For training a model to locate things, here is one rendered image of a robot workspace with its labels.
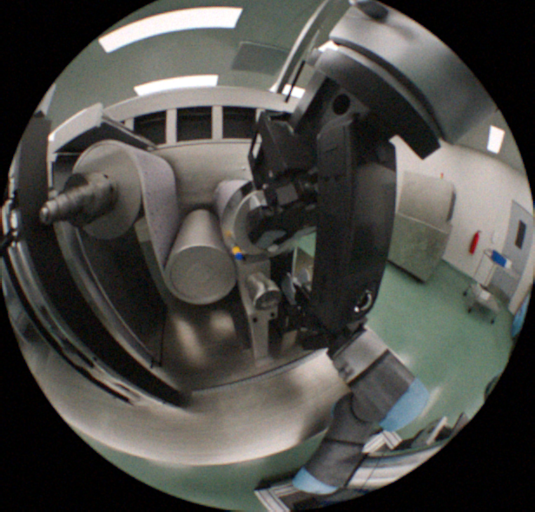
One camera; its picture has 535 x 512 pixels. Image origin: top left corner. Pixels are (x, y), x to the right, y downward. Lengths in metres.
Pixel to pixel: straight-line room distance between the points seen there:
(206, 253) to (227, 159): 0.38
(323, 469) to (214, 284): 0.35
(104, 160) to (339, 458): 0.51
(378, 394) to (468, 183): 4.54
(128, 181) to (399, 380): 0.42
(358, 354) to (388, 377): 0.05
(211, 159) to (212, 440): 0.75
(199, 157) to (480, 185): 4.74
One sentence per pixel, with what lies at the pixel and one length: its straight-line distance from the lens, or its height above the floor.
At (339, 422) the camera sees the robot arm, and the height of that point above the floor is 1.03.
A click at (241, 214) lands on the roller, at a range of 0.22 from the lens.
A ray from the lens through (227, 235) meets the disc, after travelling 0.23.
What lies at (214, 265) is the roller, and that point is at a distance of 0.26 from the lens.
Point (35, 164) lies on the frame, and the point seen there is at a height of 1.39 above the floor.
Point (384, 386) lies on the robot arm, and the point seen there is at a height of 1.14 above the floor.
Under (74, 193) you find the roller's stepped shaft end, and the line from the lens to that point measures 0.21.
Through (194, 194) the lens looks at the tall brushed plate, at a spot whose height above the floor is 1.27.
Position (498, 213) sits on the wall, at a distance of 4.70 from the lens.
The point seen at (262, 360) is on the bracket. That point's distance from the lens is 0.45.
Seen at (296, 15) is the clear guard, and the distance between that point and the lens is 0.66.
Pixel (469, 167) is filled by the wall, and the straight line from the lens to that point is 4.69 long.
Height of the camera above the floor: 1.33
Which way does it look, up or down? 26 degrees down
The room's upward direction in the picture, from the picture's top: straight up
